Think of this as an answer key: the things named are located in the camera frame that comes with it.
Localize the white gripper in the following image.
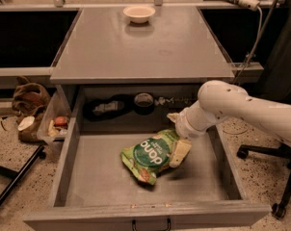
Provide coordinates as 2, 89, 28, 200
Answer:
167, 109, 205, 168

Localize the green rice chip bag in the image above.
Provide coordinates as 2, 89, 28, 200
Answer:
120, 129, 182, 185

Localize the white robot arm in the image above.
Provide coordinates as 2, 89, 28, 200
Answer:
167, 80, 291, 147

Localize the grey counter cabinet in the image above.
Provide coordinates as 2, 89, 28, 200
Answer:
49, 5, 235, 114

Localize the grey open drawer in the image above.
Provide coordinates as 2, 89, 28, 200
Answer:
22, 86, 272, 231

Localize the brown bag on floor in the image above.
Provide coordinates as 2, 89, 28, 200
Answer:
12, 76, 51, 142

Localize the black office chair base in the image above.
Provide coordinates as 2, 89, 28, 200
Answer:
236, 144, 291, 219

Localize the red apple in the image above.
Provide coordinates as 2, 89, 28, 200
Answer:
54, 116, 67, 127

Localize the clear plastic bin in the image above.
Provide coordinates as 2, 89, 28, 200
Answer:
37, 91, 71, 145

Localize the white bowl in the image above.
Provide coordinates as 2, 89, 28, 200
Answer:
123, 6, 155, 24

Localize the white lid on floor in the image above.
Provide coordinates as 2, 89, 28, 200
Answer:
17, 116, 35, 131

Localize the black metal stand leg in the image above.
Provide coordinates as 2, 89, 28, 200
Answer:
0, 145, 46, 207

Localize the black drawer handle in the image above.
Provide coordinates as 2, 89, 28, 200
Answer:
131, 218, 172, 231

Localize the white cable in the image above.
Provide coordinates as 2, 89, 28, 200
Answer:
231, 6, 264, 85

